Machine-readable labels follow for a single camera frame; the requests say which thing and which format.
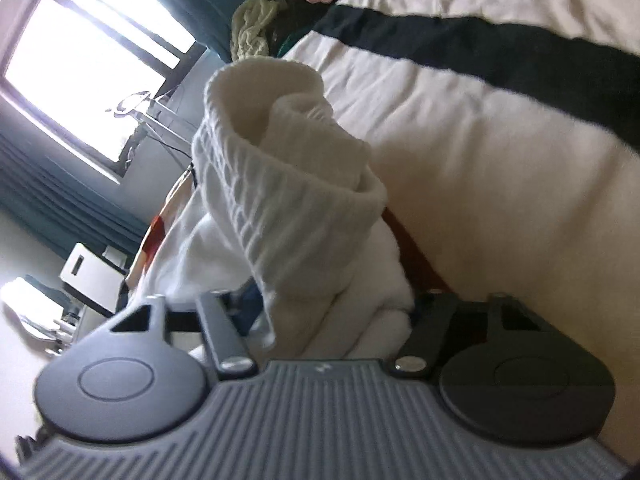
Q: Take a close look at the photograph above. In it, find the dark clothes pile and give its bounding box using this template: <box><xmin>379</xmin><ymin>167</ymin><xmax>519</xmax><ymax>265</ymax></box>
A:
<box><xmin>260</xmin><ymin>0</ymin><xmax>341</xmax><ymax>58</ymax></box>

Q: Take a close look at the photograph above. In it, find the garment steamer stand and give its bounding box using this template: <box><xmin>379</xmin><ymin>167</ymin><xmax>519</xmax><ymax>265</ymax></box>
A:
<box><xmin>105</xmin><ymin>89</ymin><xmax>201</xmax><ymax>171</ymax></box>

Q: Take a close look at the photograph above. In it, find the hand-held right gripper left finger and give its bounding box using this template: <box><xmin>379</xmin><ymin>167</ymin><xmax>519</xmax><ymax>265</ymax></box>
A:
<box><xmin>107</xmin><ymin>292</ymin><xmax>253</xmax><ymax>378</ymax></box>

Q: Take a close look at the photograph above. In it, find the striped blanket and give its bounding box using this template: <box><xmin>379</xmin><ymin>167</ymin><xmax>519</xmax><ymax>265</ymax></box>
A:
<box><xmin>125</xmin><ymin>0</ymin><xmax>640</xmax><ymax>466</ymax></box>

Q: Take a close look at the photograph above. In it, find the blue curtain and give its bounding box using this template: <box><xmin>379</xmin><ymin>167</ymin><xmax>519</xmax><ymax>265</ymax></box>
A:
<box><xmin>117</xmin><ymin>0</ymin><xmax>306</xmax><ymax>61</ymax></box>
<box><xmin>0</xmin><ymin>132</ymin><xmax>151</xmax><ymax>256</ymax></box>

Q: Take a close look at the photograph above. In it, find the yellow-green knit cloth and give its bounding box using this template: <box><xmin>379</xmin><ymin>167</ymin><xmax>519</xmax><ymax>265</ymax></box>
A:
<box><xmin>230</xmin><ymin>0</ymin><xmax>288</xmax><ymax>63</ymax></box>

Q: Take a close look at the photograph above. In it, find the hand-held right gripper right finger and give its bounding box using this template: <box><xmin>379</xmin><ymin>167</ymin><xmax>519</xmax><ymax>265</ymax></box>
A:
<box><xmin>392</xmin><ymin>290</ymin><xmax>556</xmax><ymax>378</ymax></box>

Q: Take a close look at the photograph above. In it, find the white chair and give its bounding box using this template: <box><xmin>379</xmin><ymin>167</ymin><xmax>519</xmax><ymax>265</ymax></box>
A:
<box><xmin>59</xmin><ymin>242</ymin><xmax>133</xmax><ymax>318</ymax></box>

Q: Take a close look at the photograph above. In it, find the wavy vanity mirror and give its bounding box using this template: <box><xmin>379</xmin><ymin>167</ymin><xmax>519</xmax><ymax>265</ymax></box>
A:
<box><xmin>0</xmin><ymin>275</ymin><xmax>71</xmax><ymax>356</ymax></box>

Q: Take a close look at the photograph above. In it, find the window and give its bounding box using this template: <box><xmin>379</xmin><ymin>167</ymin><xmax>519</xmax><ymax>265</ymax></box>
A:
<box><xmin>0</xmin><ymin>0</ymin><xmax>208</xmax><ymax>178</ymax></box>

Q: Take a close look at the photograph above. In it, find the white dressing table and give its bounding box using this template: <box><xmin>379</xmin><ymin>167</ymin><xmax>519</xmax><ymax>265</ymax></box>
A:
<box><xmin>50</xmin><ymin>305</ymin><xmax>116</xmax><ymax>356</ymax></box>

